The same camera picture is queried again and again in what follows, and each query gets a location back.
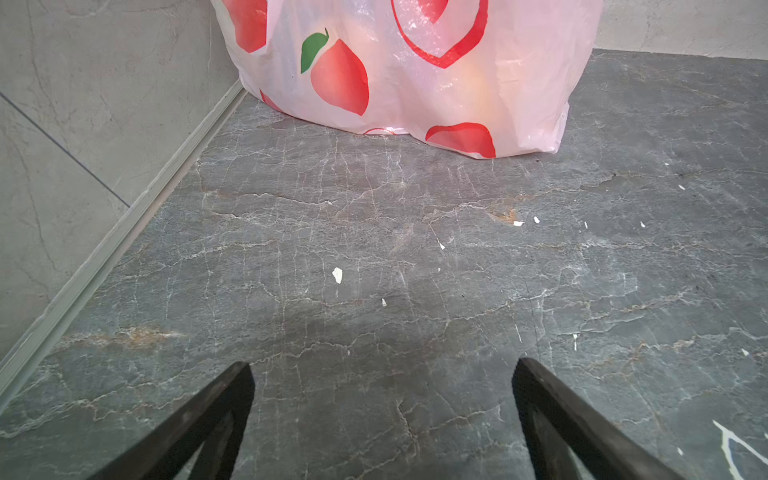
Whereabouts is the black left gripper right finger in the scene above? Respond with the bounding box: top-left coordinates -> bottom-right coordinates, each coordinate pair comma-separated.
511,357 -> 681,479

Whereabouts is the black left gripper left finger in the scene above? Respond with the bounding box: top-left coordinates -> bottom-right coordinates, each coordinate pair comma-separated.
91,361 -> 255,479

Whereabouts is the pink plastic bag fruit print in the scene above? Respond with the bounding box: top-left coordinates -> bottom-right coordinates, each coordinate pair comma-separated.
213,0 -> 603,159

